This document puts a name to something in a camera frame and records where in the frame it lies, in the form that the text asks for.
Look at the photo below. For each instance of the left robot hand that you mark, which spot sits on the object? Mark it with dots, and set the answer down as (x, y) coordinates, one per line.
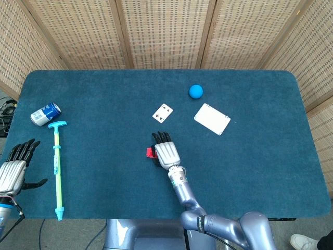
(13, 172)

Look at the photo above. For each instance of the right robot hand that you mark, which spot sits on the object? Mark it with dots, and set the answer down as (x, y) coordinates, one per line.
(167, 153)

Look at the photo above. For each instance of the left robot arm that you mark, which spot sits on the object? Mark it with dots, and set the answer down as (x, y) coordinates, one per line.
(4, 213)

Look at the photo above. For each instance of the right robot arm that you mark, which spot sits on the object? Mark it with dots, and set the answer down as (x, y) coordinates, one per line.
(187, 198)

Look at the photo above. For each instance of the four of clubs playing card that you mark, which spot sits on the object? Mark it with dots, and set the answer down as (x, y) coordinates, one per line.
(162, 113)

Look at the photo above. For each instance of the white rectangular plastic plate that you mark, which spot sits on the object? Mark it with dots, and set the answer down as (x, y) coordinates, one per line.
(212, 119)

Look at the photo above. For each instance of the dark teal table cloth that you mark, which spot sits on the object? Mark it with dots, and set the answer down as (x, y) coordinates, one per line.
(104, 156)

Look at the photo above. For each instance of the blue and white drink can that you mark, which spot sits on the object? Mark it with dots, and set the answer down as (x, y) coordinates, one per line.
(45, 114)

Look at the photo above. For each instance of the blue ball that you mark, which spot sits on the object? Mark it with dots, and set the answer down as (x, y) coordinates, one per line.
(196, 92)

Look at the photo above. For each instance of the blue-grey robot torso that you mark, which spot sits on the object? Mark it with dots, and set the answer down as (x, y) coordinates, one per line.
(145, 234)

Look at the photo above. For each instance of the white shoe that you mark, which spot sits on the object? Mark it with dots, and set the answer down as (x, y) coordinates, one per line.
(303, 241)

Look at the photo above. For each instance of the dark trouser leg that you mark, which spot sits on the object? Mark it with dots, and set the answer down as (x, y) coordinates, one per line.
(326, 243)

